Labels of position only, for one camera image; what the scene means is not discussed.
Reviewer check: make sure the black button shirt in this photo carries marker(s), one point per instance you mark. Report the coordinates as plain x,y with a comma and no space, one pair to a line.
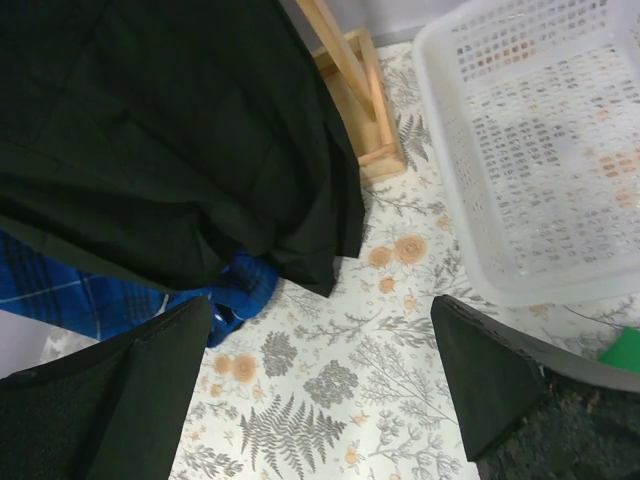
153,140

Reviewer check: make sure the blue plaid shirt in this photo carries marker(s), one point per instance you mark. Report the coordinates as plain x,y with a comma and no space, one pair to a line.
38,287

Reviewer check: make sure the white plastic basket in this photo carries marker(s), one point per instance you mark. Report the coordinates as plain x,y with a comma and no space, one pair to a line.
533,111

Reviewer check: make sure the wooden clothes rack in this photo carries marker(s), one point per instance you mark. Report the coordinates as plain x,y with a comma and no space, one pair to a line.
350,67

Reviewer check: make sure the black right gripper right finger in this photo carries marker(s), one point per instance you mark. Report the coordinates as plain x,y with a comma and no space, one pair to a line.
530,410

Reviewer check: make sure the green cloth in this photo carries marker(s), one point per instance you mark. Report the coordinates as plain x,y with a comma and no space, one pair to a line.
624,353

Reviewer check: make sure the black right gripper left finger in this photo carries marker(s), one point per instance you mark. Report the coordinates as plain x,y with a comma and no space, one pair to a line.
114,410

